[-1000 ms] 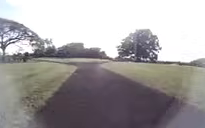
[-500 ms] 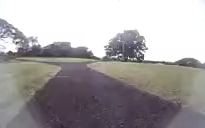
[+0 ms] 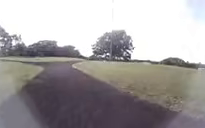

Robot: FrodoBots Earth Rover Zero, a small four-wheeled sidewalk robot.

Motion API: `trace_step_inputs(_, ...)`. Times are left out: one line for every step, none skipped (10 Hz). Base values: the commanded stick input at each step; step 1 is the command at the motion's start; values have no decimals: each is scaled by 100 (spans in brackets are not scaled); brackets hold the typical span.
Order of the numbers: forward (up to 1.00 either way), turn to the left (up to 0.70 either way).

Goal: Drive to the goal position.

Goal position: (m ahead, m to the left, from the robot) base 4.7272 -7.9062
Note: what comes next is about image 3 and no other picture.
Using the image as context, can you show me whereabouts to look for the large round tree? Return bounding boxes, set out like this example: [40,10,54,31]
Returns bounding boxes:
[90,29,136,62]

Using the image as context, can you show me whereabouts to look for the grass lawn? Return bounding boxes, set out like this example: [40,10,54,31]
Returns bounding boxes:
[0,59,45,113]
[71,59,205,118]

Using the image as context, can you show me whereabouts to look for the dark asphalt path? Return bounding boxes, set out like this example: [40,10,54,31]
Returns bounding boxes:
[0,59,205,128]

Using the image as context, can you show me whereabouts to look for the thin tall pole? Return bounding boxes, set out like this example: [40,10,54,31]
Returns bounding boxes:
[109,0,115,61]

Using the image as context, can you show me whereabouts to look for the row of dark trees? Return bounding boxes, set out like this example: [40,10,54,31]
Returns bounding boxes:
[0,19,83,59]

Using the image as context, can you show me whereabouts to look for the low dark bushes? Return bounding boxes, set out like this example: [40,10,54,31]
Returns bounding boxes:
[133,56,202,70]

